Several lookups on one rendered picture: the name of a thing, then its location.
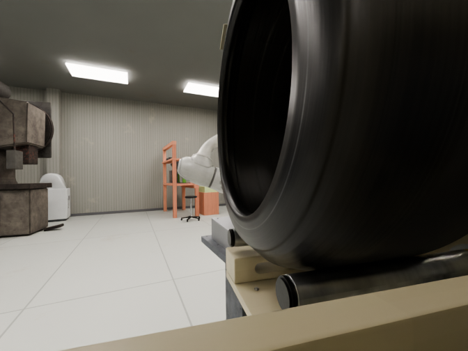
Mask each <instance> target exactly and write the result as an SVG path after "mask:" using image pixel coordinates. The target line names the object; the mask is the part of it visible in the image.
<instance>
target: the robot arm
mask: <svg viewBox="0 0 468 351"><path fill-rule="evenodd" d="M217 147H218V144H217V135H215V136H213V137H212V138H210V139H208V140H207V141H206V142H205V143H204V144H203V145H202V146H201V148H200V150H199V151H198V152H197V153H196V154H193V155H192V157H183V158H182V159H180V160H179V164H178V170H177V172H178V174H179V175H180V176H181V177H182V178H184V179H185V180H187V181H189V182H192V183H194V184H196V185H200V186H204V187H209V188H211V189H214V190H216V191H218V192H219V193H222V194H223V190H222V186H221V177H220V171H219V168H217V167H215V166H213V164H212V163H213V161H212V159H211V157H210V156H211V153H212V151H213V150H214V149H215V148H217Z"/></svg>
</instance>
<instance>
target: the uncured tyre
mask: <svg viewBox="0 0 468 351"><path fill-rule="evenodd" d="M217 144H218V157H219V171H220V177H221V186H222V190H223V194H224V200H225V203H226V207H227V210H228V214H229V217H230V218H231V221H232V224H233V226H234V228H235V230H236V231H237V233H238V235H239V236H240V237H241V238H242V239H243V240H244V241H245V242H246V243H247V244H248V245H249V246H250V247H251V248H253V249H254V250H255V251H257V252H258V253H259V254H260V255H261V256H262V257H263V258H264V259H266V260H268V261H269V262H271V263H273V264H275V265H278V266H281V267H288V268H292V269H296V270H305V271H312V270H322V269H327V268H333V267H342V266H348V265H357V264H362V263H371V262H377V261H382V260H391V259H397V258H406V257H411V256H418V255H421V254H425V253H428V252H430V251H434V250H436V249H439V248H442V247H444V246H446V245H448V244H450V243H452V242H455V241H456V240H459V239H460V238H462V237H464V236H465V235H467V234H468V0H233V2H232V6H231V11H230V15H229V18H228V25H227V29H226V36H225V41H224V49H223V54H222V60H221V71H220V78H219V94H218V108H217Z"/></svg>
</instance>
